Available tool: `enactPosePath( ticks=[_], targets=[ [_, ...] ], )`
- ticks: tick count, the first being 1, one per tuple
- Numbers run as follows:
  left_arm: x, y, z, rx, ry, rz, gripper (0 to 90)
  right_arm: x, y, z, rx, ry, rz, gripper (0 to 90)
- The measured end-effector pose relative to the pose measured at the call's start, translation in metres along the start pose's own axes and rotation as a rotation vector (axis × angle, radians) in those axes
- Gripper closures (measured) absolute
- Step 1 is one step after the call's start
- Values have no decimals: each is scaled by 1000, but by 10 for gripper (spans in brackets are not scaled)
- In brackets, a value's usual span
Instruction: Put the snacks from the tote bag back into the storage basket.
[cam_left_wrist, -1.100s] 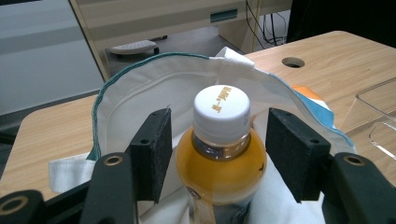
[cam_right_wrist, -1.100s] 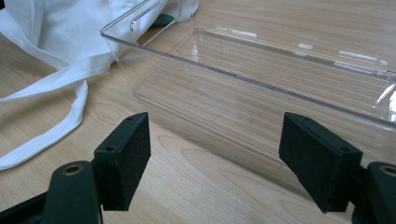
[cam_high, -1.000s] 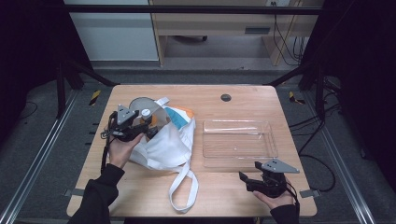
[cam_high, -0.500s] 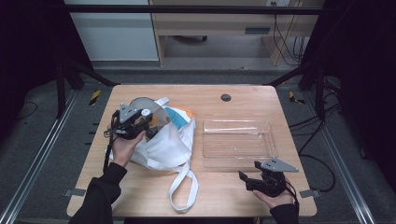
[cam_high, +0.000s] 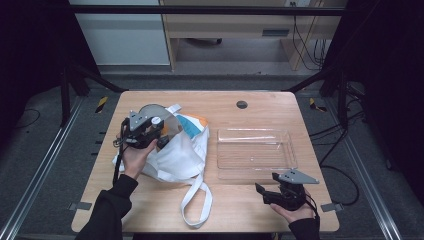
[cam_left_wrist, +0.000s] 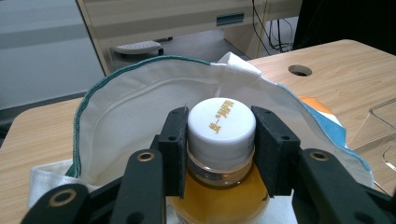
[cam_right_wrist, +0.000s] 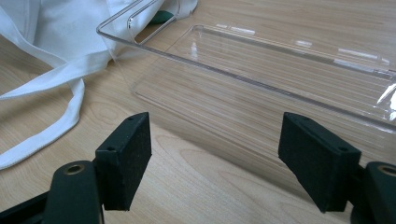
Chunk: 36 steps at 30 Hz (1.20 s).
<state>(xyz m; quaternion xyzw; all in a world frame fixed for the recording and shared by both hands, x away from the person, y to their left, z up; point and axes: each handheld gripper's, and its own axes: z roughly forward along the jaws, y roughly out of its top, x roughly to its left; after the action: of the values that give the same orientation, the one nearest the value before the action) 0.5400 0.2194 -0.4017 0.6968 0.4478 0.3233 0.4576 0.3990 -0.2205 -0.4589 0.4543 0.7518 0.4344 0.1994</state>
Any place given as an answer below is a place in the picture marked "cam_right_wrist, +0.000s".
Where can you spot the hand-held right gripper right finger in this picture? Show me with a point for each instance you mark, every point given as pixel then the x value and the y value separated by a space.
pixel 317 161

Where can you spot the white patterned canvas tote bag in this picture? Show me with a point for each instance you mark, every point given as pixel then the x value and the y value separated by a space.
pixel 62 40

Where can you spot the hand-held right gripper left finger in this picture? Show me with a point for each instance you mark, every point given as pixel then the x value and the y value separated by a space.
pixel 124 161

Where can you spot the clear plastic tray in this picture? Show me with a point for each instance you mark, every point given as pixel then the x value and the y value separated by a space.
pixel 249 71

